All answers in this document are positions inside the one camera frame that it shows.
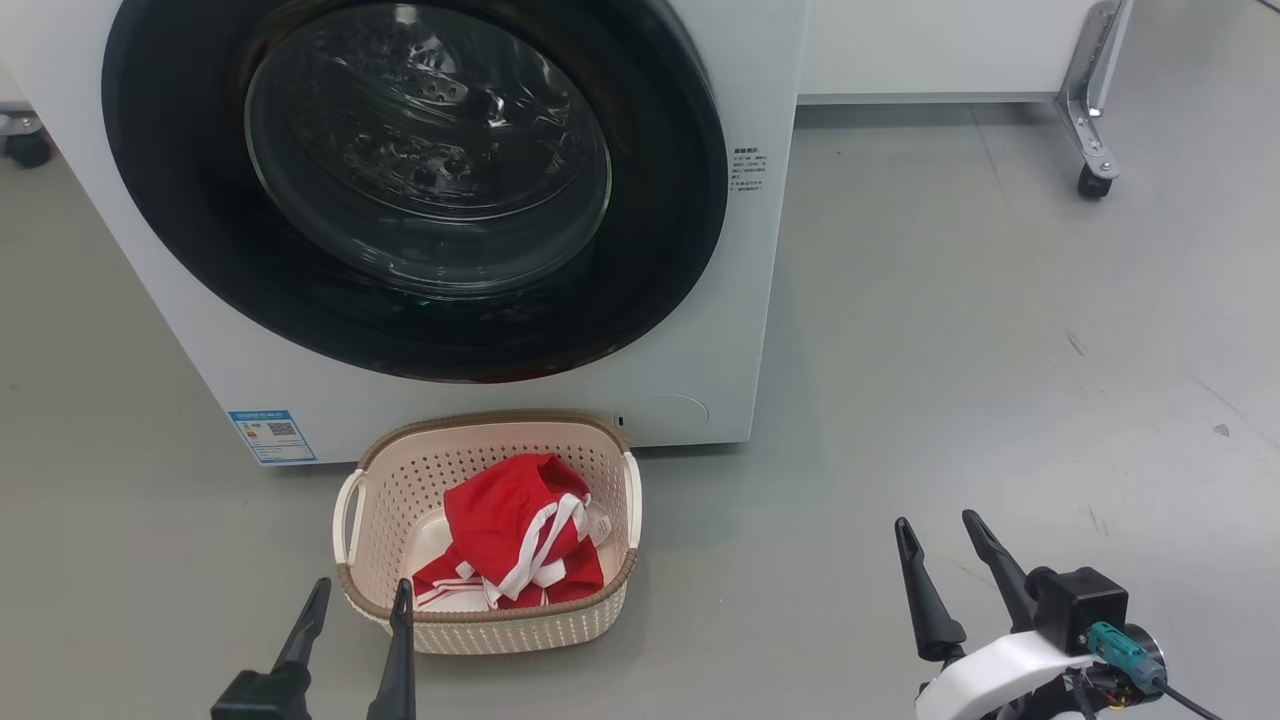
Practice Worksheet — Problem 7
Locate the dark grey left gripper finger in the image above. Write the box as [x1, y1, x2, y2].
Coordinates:
[210, 577, 333, 720]
[366, 578, 417, 720]

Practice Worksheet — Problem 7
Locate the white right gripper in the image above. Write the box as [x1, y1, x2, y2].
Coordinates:
[893, 510, 1096, 720]

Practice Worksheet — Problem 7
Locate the red and white garment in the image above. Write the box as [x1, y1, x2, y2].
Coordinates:
[412, 453, 607, 613]

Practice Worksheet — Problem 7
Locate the dark round washing machine door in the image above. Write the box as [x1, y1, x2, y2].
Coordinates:
[100, 0, 729, 384]

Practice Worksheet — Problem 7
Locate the cream perforated laundry basket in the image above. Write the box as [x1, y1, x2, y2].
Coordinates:
[333, 410, 643, 656]

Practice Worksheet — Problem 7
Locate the white washing machine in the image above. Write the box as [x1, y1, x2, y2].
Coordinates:
[0, 0, 811, 467]

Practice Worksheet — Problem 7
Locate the blue energy label sticker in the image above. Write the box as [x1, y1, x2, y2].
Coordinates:
[227, 408, 318, 466]

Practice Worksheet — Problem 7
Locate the round drain filter cover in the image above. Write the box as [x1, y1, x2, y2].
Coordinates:
[613, 392, 710, 434]

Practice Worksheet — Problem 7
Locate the metal partition foot with caster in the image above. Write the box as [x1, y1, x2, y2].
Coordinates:
[0, 108, 54, 169]
[1053, 0, 1137, 201]

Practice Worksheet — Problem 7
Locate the black cable with teal connector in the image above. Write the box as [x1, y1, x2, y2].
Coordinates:
[1087, 621, 1226, 720]

